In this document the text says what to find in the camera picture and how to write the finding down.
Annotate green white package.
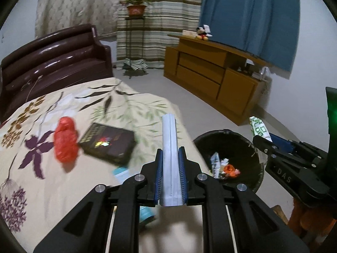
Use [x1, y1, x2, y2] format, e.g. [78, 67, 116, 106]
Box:
[249, 116, 272, 142]

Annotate paper wrapper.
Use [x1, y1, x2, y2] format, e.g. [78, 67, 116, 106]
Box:
[210, 152, 221, 179]

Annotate teal toothpaste box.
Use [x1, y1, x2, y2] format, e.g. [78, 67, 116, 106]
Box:
[112, 167, 155, 226]

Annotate black cigarette box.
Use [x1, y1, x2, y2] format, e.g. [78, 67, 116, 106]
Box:
[78, 123, 136, 166]

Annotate red plastic bag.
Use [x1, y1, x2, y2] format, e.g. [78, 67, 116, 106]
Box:
[54, 117, 79, 163]

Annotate orange plastic bag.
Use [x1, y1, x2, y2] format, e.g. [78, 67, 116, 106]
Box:
[223, 164, 241, 178]

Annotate black round trash bin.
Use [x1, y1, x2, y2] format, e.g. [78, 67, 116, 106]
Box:
[194, 129, 265, 192]

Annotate floral beige tablecloth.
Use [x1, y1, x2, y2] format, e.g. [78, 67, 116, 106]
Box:
[1, 78, 207, 252]

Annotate brown wooden cabinet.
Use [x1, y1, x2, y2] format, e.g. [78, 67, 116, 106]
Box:
[164, 36, 270, 126]

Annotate blue curtain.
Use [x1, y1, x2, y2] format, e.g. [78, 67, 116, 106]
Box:
[199, 0, 300, 71]

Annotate mickey mouse plush toy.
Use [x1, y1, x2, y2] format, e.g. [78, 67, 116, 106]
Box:
[196, 25, 212, 40]

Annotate small box on cabinet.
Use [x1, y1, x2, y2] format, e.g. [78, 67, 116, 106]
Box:
[182, 30, 198, 38]

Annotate checkered cloth on stand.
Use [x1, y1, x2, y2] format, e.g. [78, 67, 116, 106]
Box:
[123, 58, 147, 71]

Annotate striped curtain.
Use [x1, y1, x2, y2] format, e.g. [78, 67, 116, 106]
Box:
[116, 0, 202, 69]

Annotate dark brown leather sofa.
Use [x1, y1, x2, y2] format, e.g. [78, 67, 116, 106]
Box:
[1, 24, 113, 122]

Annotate potted green plant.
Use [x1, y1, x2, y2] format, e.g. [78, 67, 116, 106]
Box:
[119, 0, 150, 18]

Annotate beige patterned curtain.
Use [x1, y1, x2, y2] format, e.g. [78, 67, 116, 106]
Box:
[35, 0, 121, 38]

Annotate white cable on sofa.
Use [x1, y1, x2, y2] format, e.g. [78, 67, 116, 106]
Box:
[22, 75, 44, 104]

